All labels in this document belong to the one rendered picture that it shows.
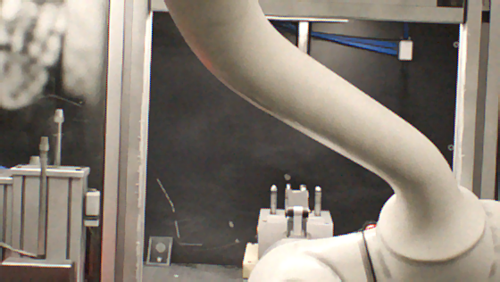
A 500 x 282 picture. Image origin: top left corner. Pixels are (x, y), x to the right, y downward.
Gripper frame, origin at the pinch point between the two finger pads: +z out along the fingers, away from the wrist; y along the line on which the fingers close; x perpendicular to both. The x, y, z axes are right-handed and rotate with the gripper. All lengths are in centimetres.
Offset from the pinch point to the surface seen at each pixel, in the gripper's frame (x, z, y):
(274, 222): 2.8, -1.7, 2.9
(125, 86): 20.8, -13.5, 20.0
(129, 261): 19.5, -13.5, -0.6
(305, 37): -0.3, 6.5, 26.9
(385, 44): -12.8, 27.8, 26.7
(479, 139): -20.7, -13.5, 15.6
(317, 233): -2.8, -1.8, 1.8
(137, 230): 18.8, -13.4, 3.0
